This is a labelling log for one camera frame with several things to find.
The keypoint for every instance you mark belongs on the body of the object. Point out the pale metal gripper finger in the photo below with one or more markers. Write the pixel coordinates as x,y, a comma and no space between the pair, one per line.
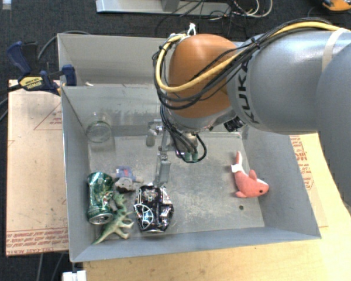
163,171
151,139

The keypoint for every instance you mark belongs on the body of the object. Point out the crushed black drink can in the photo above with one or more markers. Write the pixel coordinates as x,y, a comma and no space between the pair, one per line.
152,209

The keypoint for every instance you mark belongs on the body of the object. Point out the blue and white toy figure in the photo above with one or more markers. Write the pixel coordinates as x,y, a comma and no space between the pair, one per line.
124,180

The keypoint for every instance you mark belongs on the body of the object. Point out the grey metal bin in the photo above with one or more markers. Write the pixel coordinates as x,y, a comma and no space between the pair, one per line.
210,192

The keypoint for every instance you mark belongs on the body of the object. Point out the clear glass cup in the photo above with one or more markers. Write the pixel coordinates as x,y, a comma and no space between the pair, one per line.
99,130

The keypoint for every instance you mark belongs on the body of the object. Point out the crushed green drink can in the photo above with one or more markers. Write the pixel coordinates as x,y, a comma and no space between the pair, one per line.
99,195

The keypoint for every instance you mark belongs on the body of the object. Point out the green toy dinosaur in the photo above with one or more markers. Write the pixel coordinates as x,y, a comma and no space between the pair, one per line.
117,225

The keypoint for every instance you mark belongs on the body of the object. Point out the pink toy dolphin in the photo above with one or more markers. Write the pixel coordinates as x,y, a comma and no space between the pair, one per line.
248,186

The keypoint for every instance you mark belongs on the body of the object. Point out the brown cardboard board red print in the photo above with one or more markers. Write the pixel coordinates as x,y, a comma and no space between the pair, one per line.
35,171

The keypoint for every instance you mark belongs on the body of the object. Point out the black cylinder on white bracket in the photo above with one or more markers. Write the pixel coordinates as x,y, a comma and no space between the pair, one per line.
233,124

